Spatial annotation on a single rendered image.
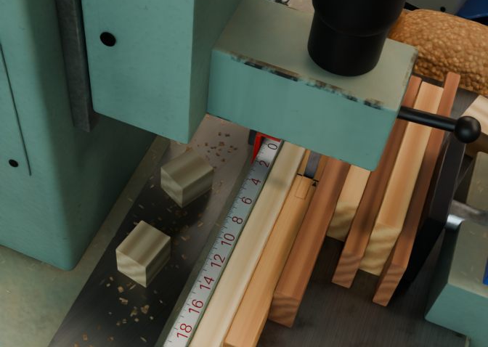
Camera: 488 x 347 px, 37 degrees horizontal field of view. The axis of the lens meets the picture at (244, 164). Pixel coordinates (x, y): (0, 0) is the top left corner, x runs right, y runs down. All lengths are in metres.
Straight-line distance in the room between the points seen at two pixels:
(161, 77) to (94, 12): 0.06
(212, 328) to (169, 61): 0.19
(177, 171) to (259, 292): 0.23
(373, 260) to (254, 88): 0.18
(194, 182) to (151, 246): 0.09
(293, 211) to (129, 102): 0.16
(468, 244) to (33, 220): 0.36
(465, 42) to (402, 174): 0.23
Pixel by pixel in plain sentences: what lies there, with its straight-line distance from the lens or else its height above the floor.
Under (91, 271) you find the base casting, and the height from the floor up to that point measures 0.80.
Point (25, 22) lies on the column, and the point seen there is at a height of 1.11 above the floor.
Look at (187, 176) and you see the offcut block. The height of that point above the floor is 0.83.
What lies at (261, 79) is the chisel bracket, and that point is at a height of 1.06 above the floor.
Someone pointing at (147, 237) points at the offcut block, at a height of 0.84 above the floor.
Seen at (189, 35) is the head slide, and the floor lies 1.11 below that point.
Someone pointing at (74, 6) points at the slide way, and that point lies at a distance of 0.49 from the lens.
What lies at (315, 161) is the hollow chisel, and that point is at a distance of 0.60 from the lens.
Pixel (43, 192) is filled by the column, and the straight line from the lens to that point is 0.61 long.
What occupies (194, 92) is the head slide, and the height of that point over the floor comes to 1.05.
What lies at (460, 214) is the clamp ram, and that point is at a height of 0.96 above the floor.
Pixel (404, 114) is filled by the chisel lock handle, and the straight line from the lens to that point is 0.54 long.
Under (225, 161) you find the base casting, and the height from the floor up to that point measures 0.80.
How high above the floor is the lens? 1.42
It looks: 52 degrees down
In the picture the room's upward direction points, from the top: 8 degrees clockwise
